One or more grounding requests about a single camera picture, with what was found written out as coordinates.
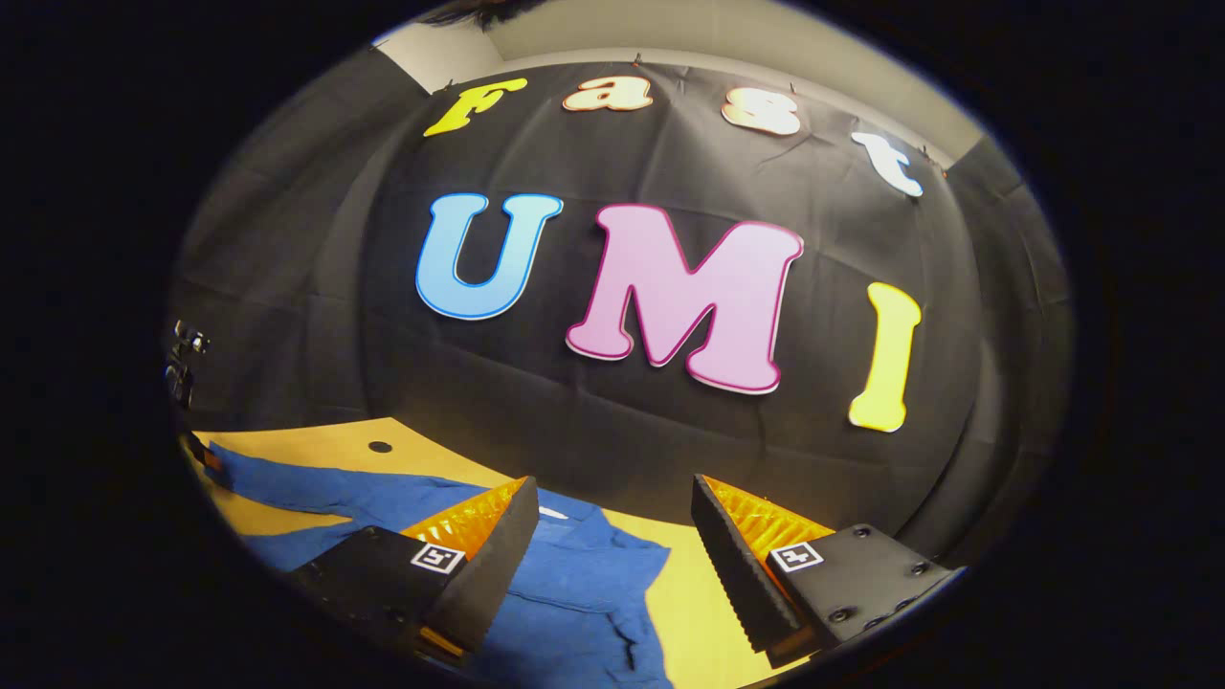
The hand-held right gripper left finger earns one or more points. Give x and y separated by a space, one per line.
493 574

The black backdrop cloth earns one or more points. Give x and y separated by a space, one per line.
574 421

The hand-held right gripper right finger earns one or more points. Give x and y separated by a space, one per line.
737 565

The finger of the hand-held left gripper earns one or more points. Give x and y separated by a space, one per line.
203 452

